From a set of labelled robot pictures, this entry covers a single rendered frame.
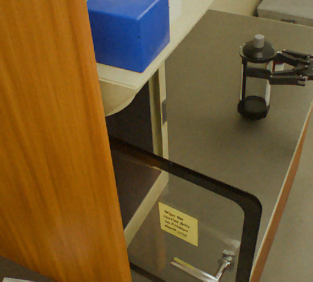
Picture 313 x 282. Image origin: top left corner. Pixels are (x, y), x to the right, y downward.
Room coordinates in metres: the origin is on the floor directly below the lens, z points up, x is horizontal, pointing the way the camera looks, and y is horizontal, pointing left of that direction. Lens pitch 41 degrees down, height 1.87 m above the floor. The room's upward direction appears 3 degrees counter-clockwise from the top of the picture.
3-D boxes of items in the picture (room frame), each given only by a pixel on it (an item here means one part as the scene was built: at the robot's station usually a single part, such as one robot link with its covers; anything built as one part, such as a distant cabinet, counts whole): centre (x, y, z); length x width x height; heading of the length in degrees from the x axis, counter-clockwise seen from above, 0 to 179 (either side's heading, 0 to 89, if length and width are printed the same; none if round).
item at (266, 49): (1.09, -0.30, 1.21); 0.09 x 0.09 x 0.07
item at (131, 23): (0.60, 0.04, 1.56); 0.10 x 0.10 x 0.09; 62
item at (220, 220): (0.47, -0.01, 1.19); 0.30 x 0.01 x 0.40; 55
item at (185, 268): (0.40, -0.06, 1.20); 0.10 x 0.05 x 0.03; 55
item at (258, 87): (1.09, -0.30, 1.09); 0.11 x 0.11 x 0.21
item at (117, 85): (0.67, 0.01, 1.46); 0.32 x 0.12 x 0.10; 152
